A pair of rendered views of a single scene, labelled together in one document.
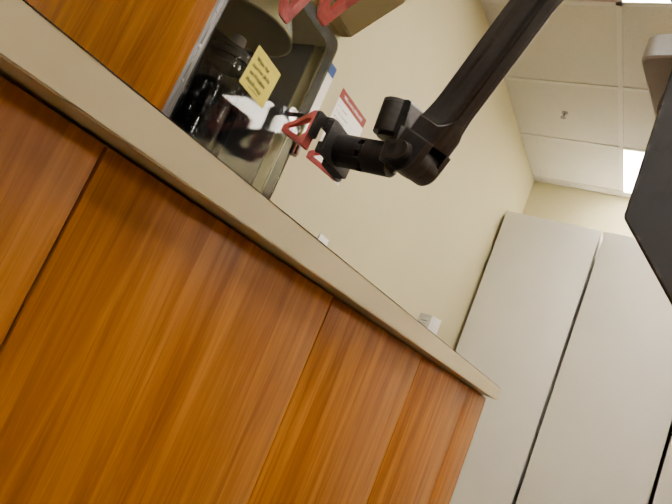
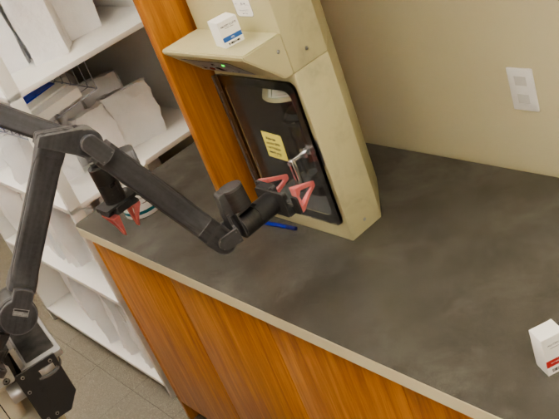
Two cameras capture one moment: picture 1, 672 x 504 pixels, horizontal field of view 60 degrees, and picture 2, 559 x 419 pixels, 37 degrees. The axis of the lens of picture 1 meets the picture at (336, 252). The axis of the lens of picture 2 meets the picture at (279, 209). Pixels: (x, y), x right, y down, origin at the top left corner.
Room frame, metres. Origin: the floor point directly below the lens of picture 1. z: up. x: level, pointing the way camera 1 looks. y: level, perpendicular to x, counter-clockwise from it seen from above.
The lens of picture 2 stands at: (1.74, -1.46, 2.07)
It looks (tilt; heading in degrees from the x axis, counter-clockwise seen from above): 29 degrees down; 117
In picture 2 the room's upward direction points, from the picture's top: 22 degrees counter-clockwise
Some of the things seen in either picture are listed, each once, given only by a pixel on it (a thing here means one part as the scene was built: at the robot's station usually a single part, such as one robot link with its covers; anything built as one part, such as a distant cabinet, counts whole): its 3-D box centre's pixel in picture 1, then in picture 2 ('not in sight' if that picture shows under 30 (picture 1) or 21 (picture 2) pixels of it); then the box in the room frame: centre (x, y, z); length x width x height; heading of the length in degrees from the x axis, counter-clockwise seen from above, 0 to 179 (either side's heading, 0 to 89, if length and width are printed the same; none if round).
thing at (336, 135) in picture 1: (349, 152); (266, 206); (0.95, 0.05, 1.15); 0.10 x 0.07 x 0.07; 149
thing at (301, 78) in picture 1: (257, 84); (278, 149); (0.94, 0.24, 1.19); 0.30 x 0.01 x 0.40; 148
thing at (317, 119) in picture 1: (307, 135); (278, 187); (0.95, 0.12, 1.15); 0.09 x 0.07 x 0.07; 59
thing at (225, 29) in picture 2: not in sight; (225, 30); (0.95, 0.17, 1.54); 0.05 x 0.05 x 0.06; 47
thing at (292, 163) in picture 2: (295, 131); (301, 170); (1.01, 0.15, 1.17); 0.05 x 0.03 x 0.10; 58
